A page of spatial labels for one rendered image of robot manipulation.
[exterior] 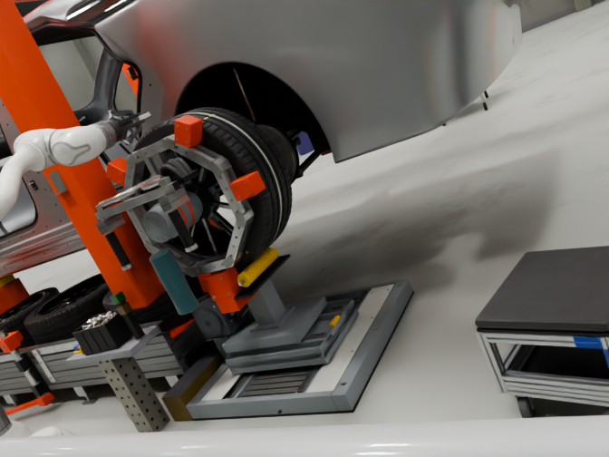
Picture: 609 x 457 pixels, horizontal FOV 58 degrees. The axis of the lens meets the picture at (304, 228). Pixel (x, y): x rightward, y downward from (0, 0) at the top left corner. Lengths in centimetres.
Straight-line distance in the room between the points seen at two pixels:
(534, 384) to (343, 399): 69
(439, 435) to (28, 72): 234
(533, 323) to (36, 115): 190
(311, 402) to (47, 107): 152
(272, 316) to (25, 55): 142
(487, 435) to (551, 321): 132
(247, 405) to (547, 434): 213
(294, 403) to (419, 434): 196
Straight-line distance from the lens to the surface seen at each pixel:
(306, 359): 224
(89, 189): 240
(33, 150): 185
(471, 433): 18
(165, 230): 203
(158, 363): 276
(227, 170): 199
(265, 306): 236
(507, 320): 155
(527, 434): 17
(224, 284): 218
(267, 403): 222
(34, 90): 243
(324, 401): 206
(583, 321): 147
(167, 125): 216
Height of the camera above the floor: 111
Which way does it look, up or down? 14 degrees down
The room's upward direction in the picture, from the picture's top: 25 degrees counter-clockwise
